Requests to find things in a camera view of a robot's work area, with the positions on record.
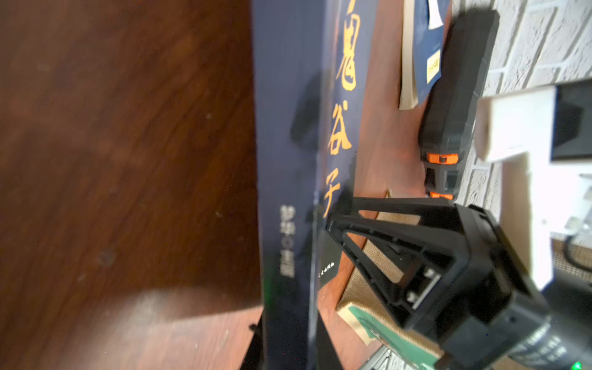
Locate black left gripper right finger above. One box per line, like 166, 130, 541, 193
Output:
314, 312, 343, 370

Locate dark portrait book gold title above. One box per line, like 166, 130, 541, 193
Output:
251, 1, 378, 369

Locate black plastic tool case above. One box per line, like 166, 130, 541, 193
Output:
419, 8, 500, 200

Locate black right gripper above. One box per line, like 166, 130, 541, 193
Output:
327, 197, 550, 369

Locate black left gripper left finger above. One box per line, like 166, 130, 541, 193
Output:
240, 316, 265, 370

